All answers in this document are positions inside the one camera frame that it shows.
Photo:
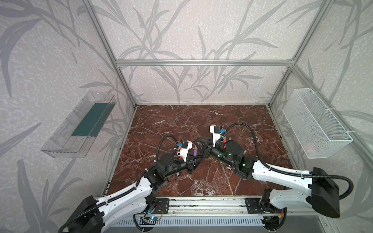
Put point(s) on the clear plastic wall tray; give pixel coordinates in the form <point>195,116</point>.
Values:
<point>77,133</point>

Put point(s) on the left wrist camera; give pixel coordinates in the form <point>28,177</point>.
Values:
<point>183,148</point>

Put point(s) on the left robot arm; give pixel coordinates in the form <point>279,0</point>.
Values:
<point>97,215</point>

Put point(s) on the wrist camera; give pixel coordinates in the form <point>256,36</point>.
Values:
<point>183,148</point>
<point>218,135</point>

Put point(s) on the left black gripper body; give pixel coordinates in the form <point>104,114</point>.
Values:
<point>189,166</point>

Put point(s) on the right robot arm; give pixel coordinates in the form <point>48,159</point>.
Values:
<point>314,189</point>

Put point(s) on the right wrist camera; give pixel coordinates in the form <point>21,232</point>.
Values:
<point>218,135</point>

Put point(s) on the white wire mesh basket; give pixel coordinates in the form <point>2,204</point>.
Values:
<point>317,129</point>

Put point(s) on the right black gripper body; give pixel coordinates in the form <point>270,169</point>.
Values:
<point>211,149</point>

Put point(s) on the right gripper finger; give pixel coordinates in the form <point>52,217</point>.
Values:
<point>206,151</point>
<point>202,141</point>

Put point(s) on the aluminium frame crossbar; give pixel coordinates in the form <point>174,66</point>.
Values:
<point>158,63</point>

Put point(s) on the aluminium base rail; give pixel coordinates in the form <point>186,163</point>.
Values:
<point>192,206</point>

